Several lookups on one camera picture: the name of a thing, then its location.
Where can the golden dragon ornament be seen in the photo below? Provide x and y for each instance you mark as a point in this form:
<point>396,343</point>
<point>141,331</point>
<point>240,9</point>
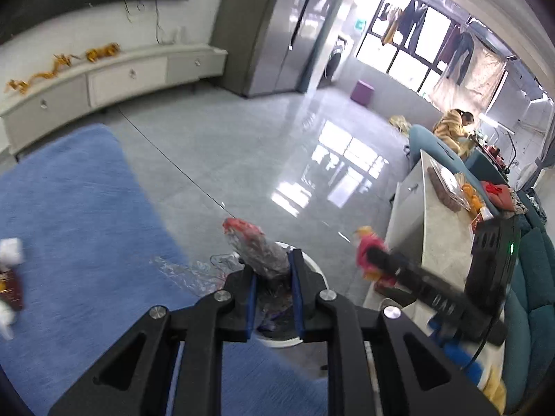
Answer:
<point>39,76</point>

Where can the purple stool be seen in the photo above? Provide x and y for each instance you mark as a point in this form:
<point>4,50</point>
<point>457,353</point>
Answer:
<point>362,92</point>

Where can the brown snack packet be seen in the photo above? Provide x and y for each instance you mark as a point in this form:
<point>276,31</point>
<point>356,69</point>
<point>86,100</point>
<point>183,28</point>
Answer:
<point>11,288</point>

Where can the small hanging garments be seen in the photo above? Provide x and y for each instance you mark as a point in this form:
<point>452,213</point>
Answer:
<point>389,21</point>

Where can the clear wrapper with red end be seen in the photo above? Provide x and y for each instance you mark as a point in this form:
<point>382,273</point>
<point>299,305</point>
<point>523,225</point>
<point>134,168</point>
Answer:
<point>260,251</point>

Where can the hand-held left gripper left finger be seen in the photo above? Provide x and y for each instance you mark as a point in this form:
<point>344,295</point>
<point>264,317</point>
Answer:
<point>250,301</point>

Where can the crumpled white tissue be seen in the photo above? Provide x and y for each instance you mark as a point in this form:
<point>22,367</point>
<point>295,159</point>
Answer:
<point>6,321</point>
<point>11,251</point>

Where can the washing machine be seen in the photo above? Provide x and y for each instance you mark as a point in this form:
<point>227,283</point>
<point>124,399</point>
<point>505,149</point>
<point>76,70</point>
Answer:
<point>334,58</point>

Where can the brown fruit tray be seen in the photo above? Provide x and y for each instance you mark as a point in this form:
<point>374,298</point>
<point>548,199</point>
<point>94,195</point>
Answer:
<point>446,186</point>

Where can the yellow patterned cloth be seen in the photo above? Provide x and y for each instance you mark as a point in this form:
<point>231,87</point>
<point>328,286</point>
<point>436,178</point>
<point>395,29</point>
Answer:
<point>399,123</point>

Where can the red box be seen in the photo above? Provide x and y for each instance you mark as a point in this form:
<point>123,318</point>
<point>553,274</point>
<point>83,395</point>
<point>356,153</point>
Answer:
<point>479,221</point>

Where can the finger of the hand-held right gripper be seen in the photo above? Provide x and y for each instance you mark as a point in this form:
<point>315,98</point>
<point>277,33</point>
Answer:
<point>394,266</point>

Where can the maroon hanging garment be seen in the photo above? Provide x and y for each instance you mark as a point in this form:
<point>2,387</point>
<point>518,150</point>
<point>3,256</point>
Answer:
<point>459,52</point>

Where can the clear plastic wrapper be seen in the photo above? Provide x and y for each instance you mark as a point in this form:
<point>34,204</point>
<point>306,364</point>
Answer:
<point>186,268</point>

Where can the pile of oranges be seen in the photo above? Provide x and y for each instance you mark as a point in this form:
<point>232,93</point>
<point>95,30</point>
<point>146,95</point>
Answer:
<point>471,195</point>

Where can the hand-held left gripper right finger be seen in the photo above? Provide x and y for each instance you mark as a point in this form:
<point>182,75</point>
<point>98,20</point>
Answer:
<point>297,294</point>

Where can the person's right hand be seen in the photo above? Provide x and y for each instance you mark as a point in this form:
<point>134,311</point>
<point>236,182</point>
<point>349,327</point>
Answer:
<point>459,353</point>

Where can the grey double-door refrigerator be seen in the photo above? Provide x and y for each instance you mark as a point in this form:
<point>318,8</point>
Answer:
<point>277,30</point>

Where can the beige hanging sheet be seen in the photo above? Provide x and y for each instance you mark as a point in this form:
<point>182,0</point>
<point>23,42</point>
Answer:
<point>472,82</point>

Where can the white coffee table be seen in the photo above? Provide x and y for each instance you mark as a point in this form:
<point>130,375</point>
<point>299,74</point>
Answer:
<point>438,234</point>

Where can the red folded cloth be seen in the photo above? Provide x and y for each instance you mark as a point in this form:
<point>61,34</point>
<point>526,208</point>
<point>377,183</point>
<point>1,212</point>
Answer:
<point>499,196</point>

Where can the large balcony window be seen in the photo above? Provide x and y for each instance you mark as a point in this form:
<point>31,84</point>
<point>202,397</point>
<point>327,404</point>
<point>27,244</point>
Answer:
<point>381,58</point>

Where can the blue fluffy blanket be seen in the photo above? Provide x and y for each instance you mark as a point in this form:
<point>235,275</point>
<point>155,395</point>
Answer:
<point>86,203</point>

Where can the white television cabinet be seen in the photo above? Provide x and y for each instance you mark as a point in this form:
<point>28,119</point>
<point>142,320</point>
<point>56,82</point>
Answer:
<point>121,78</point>

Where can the dark hanging jacket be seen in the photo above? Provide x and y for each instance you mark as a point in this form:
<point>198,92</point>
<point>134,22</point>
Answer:
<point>415,21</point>

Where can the white round bin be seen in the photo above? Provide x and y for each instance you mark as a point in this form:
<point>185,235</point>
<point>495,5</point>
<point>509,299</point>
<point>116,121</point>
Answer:
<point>315,271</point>

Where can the green wall sign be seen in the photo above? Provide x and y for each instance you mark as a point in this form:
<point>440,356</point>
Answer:
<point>359,26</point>

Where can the golden tiger ornament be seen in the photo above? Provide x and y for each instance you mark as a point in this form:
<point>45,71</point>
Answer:
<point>102,52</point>

